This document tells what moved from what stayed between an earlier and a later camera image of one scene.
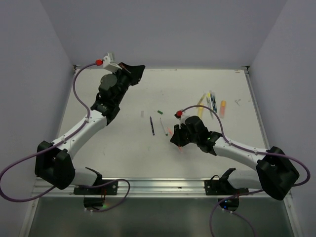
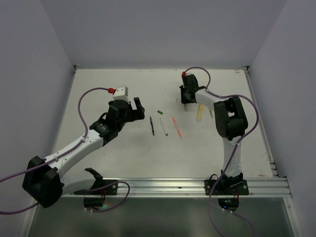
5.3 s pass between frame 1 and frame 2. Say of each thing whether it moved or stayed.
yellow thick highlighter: stayed
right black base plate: stayed
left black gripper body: moved
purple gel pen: stayed
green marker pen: stayed
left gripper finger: moved
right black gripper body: moved
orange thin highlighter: moved
